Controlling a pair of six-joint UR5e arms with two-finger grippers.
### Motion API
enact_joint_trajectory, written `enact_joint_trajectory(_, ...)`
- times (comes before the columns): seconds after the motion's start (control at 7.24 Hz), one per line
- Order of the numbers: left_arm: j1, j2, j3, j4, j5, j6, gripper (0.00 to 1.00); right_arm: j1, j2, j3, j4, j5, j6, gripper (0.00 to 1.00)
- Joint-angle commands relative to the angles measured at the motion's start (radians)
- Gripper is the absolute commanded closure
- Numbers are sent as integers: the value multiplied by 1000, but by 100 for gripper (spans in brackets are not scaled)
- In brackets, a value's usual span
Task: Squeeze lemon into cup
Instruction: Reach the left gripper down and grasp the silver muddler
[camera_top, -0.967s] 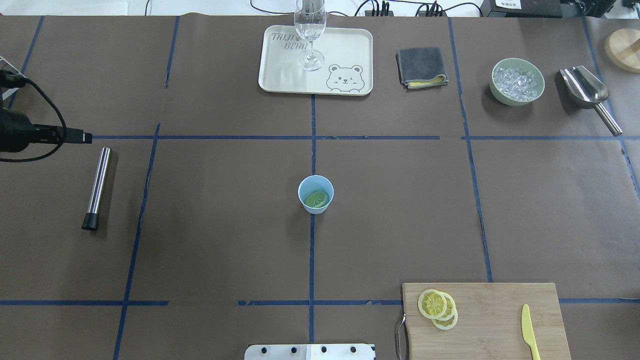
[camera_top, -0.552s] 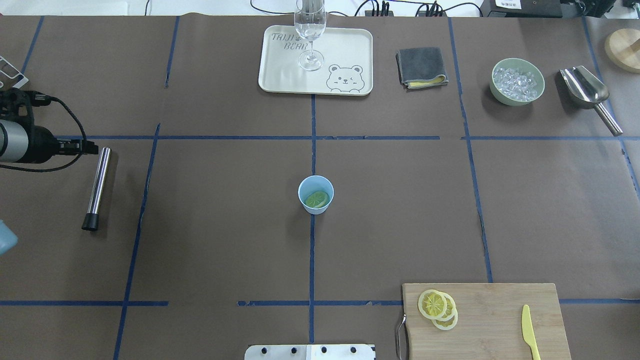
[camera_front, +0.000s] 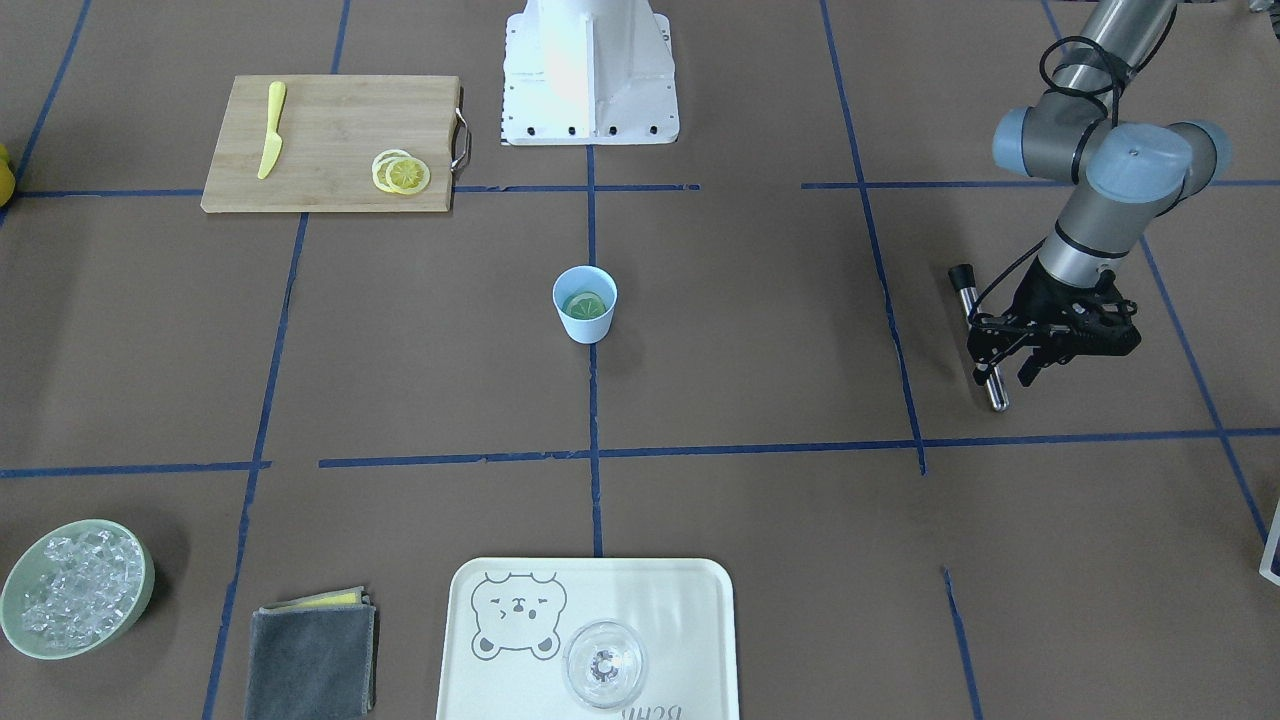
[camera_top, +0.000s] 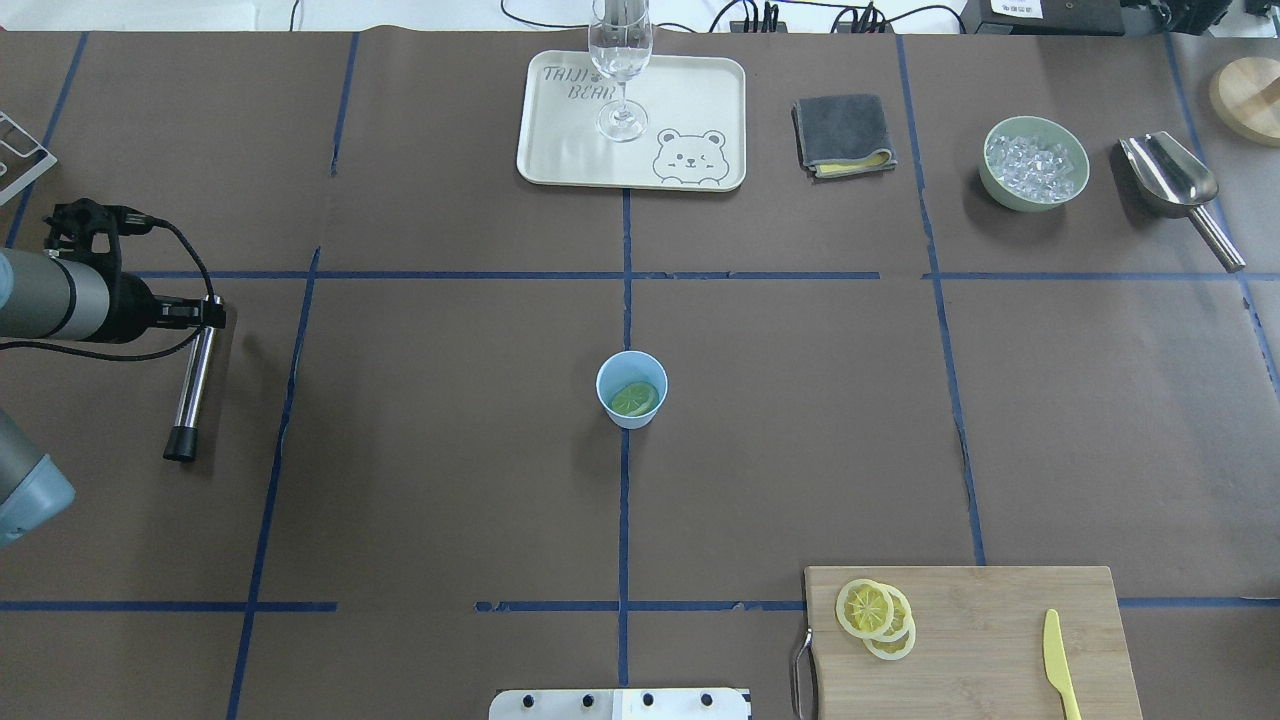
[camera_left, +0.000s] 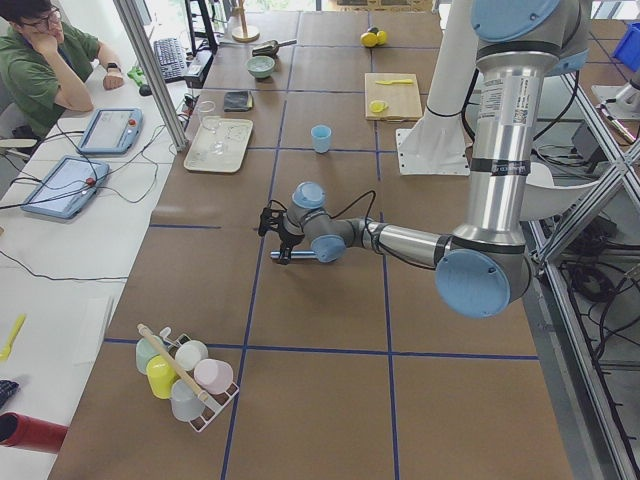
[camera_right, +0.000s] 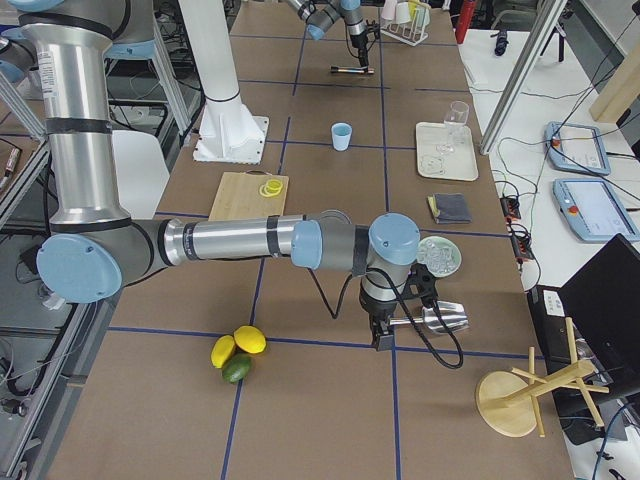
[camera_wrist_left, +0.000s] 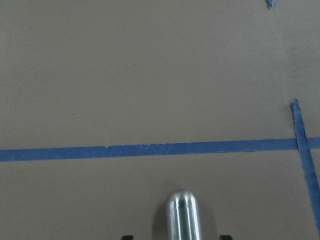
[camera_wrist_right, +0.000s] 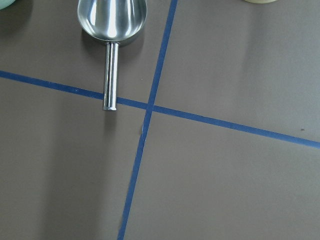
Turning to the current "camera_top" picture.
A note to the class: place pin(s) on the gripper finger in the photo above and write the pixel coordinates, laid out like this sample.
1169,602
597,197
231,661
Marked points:
209,312

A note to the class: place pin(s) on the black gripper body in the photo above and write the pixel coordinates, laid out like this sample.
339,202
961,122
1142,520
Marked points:
131,306

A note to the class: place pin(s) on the steel muddler black tip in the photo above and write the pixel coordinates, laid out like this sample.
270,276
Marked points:
182,442

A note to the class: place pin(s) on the yellow lemon slice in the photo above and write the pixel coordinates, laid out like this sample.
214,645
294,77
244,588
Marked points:
635,399

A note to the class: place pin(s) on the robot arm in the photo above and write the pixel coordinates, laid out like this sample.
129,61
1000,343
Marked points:
44,298

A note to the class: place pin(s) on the stacked lemon slices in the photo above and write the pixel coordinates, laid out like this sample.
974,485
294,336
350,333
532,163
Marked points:
878,615

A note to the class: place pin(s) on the clear wine glass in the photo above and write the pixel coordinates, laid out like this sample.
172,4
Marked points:
620,44

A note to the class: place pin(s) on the cream bear tray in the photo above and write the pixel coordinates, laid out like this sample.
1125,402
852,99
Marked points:
693,110

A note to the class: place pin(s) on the grey folded cloth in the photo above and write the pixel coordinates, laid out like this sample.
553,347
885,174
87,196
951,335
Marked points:
843,135

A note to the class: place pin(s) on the green bowl of ice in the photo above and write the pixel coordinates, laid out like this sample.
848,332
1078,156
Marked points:
1032,164

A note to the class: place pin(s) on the wooden cutting board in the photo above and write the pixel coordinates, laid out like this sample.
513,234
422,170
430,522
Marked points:
978,651

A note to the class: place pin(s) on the yellow plastic knife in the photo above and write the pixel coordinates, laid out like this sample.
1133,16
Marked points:
1056,665

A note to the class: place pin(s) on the steel ice scoop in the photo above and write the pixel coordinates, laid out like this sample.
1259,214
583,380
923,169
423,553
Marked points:
1176,184

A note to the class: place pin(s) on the wooden round stand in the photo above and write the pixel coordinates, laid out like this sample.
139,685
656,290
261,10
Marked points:
1245,96

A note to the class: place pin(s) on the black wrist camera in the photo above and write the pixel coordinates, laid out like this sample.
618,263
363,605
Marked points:
88,232

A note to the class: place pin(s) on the white wire cup rack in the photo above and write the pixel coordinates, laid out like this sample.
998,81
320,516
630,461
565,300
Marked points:
23,159

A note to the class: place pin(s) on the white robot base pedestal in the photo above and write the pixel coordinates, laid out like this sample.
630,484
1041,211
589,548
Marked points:
622,703

